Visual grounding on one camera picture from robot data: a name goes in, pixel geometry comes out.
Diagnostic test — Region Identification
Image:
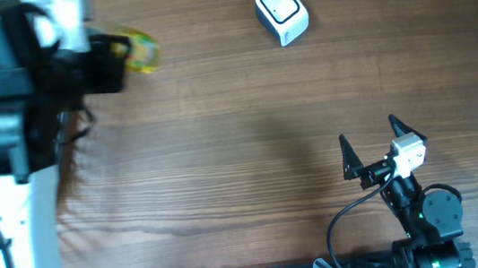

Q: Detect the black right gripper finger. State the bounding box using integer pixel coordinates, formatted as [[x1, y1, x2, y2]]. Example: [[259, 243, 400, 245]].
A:
[[388, 114, 427, 141], [339, 134, 364, 180]]

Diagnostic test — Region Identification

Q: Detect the yellow liquid Vim bottle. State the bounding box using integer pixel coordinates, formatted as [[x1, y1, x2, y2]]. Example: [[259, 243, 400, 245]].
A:
[[86, 19, 164, 81]]

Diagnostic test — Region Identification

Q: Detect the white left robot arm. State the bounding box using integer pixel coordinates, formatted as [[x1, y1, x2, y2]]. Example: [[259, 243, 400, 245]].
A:
[[0, 0, 126, 268]]

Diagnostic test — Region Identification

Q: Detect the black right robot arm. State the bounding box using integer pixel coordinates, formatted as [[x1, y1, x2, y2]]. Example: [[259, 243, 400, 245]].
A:
[[339, 114, 476, 268]]

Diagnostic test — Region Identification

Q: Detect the white barcode scanner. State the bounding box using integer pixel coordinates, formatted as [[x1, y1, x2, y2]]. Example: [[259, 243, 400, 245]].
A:
[[255, 0, 309, 47]]

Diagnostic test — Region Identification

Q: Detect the black right camera cable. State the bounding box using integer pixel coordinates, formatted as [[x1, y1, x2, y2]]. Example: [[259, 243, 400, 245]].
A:
[[317, 165, 409, 268]]

